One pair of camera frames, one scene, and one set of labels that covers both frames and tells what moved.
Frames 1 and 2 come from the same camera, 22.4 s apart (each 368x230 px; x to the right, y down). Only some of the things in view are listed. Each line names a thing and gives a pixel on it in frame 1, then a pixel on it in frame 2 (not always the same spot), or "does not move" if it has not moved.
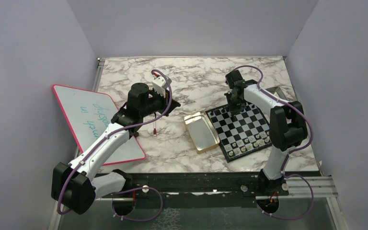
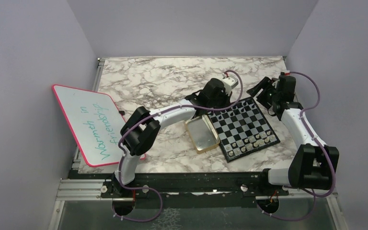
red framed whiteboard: (89, 113) does not move
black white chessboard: (241, 135) does not move
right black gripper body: (235, 104) to (276, 98)
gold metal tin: (201, 135) does not move
